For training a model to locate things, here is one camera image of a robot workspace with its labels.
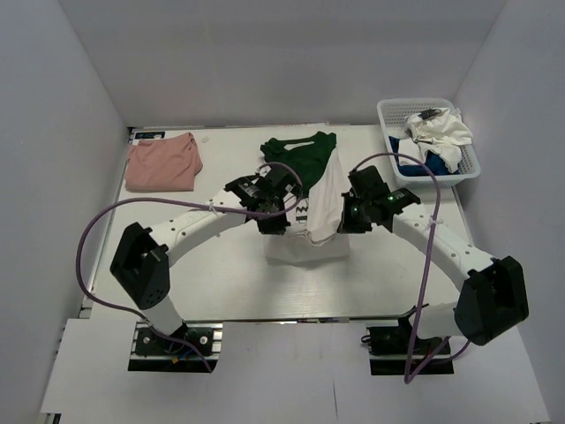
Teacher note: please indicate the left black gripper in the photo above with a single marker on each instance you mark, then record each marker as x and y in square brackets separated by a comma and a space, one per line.
[274, 227]

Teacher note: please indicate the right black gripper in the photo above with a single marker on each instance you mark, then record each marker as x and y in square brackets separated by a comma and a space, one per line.
[348, 224]

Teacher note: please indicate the white and green t shirt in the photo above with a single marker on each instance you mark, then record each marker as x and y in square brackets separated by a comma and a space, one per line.
[312, 236]

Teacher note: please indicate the plain white t shirt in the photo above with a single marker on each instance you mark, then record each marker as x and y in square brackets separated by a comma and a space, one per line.
[436, 133]

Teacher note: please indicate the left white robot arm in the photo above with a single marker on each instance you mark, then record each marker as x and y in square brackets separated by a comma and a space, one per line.
[144, 256]

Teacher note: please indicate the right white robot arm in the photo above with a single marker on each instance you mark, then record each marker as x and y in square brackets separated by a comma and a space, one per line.
[492, 295]

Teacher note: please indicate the folded pink t shirt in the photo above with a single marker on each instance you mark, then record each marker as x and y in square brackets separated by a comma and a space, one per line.
[167, 165]

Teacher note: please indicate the black label sticker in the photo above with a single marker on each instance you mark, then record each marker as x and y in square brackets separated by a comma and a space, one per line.
[158, 135]

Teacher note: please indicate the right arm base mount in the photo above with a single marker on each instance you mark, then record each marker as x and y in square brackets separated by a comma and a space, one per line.
[388, 353]

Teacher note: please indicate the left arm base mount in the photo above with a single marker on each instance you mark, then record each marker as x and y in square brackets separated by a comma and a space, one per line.
[152, 353]

